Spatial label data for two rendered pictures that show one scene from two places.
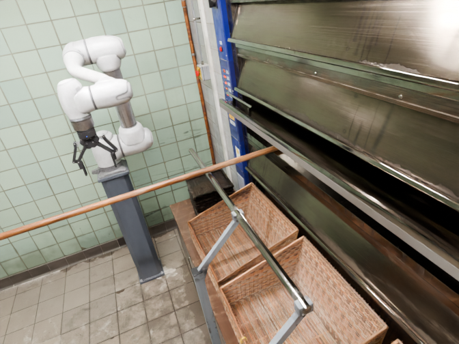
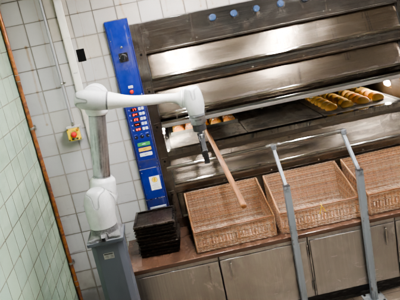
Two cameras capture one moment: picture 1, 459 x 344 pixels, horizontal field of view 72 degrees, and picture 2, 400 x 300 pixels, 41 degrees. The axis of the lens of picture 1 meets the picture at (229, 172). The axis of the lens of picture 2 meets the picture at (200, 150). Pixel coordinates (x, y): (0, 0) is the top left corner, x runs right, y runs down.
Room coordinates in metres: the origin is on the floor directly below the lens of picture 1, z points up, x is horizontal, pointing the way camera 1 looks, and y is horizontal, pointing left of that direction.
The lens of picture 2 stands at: (0.67, 3.38, 2.15)
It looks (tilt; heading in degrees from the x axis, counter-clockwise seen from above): 15 degrees down; 284
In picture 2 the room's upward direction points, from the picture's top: 11 degrees counter-clockwise
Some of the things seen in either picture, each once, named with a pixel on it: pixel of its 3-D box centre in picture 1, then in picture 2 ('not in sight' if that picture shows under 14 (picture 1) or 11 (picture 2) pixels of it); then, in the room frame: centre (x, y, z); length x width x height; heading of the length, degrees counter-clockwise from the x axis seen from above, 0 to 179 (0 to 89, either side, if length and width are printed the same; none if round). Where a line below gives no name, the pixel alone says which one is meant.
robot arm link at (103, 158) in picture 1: (106, 147); (99, 206); (1.98, 0.78, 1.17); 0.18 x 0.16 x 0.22; 105
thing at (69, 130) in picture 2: (203, 72); (74, 133); (2.38, 0.07, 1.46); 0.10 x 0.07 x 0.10; 17
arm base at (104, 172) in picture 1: (108, 166); (104, 231); (1.97, 0.81, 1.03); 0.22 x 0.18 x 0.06; 107
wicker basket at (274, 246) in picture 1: (238, 235); (228, 213); (1.42, 0.01, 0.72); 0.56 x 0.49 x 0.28; 18
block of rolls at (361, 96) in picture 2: not in sight; (342, 96); (0.53, -1.00, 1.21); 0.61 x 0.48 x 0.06; 107
